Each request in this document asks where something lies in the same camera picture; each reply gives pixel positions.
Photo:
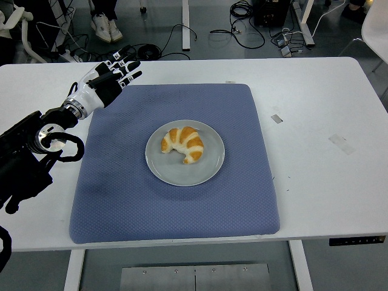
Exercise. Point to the white desk foot bar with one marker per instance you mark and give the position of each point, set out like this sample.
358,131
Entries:
304,27
185,27

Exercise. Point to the small grey tape piece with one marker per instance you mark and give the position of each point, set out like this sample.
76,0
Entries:
276,118

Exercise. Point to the white power strip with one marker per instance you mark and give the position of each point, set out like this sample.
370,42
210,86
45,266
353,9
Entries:
69,56

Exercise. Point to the white plastic chair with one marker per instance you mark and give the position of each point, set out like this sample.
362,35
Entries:
376,27

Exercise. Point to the white office chair frame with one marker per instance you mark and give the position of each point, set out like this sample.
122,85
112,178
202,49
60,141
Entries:
25,36

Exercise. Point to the white table leg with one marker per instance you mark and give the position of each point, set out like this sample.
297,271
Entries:
301,269
74,272

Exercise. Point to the person's white shoe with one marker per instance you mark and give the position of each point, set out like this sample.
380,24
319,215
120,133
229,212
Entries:
101,27
115,31

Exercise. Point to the blue quilted mat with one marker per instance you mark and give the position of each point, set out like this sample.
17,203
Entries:
121,197

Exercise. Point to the person's dark shoe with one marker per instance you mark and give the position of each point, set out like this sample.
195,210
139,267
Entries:
353,12

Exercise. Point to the black equipment box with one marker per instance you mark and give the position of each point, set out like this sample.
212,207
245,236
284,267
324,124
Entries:
271,13

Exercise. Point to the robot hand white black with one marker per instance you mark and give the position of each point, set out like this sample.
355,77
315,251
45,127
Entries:
88,94

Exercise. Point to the grey round plate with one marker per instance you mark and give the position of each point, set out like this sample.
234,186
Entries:
185,172

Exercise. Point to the croissant bread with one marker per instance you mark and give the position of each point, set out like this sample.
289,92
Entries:
188,142

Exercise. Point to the grey power adapter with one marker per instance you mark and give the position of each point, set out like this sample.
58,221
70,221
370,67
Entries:
285,51

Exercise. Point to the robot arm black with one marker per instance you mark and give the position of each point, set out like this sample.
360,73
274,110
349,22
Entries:
21,151

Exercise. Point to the grey metal plate with screws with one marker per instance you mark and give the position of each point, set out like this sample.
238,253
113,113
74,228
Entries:
194,279

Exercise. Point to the person's legs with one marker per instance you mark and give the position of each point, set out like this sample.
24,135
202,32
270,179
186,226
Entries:
104,7

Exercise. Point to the black table control panel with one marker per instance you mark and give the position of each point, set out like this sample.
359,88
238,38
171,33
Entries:
354,240

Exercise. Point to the large clear tape piece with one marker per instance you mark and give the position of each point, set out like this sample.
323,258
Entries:
342,144

